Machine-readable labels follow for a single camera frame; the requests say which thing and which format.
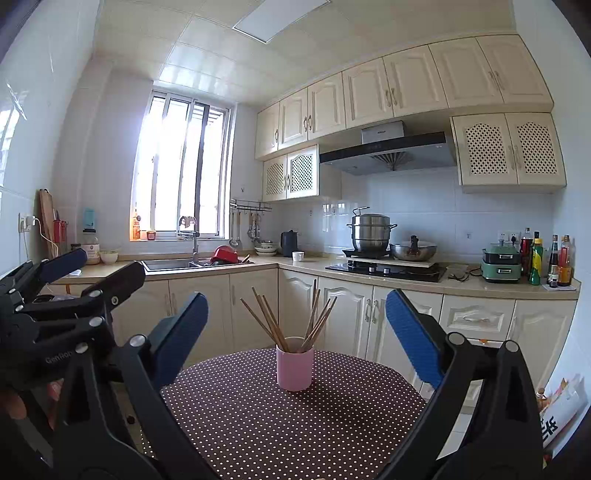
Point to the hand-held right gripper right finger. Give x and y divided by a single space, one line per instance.
411 337

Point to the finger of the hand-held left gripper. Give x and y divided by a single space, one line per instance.
64 263
120 281

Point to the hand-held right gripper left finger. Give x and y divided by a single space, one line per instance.
184 332

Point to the bunch of wooden chopsticks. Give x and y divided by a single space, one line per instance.
272 325

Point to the pink cup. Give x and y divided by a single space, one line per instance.
295 367

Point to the person's left hand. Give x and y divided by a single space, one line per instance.
13 406

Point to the white bowl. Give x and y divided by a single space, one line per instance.
109 257

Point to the glass jar white lid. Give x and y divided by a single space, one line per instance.
91 249

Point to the red hanging holder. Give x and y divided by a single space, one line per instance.
60 231

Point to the wooden cutting board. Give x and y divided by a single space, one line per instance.
47 221

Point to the blue carton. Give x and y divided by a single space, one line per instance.
89 220

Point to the steel sink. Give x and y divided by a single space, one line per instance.
171 264

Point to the orange windowsill bottle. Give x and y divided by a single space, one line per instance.
135 228

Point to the black gas stove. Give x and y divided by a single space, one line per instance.
388 272

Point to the steel faucet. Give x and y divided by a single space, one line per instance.
195 242

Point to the steel wok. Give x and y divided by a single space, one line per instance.
413 251

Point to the red pot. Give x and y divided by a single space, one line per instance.
224 255

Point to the steel steamer pot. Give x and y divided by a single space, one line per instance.
371 233

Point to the green electric cooker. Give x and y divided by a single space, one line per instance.
501 265

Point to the stack of white bowls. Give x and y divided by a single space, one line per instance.
266 248

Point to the kitchen window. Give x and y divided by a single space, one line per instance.
180 166

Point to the small white cup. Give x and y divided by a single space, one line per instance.
298 256

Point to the black kettle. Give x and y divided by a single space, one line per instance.
288 243

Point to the round table polka dot cloth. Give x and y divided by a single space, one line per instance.
286 429

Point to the dark bottle red label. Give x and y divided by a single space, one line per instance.
526 254

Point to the group of sauce bottles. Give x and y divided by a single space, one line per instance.
536 261

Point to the dark sauce bottle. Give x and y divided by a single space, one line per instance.
553 263

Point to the white paper bag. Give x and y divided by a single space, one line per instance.
563 415

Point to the range hood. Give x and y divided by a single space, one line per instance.
392 154

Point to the narrow lattice door cabinet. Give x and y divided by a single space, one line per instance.
295 174

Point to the wide lattice door cabinet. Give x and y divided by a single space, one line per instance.
508 150

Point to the cream upper cabinets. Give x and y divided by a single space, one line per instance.
406 87

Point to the ceiling light panel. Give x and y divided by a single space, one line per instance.
281 18

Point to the wall socket with plug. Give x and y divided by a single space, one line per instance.
27 222

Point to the white wall socket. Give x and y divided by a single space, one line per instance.
508 237

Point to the wall utensil rack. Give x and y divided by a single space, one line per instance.
250 205

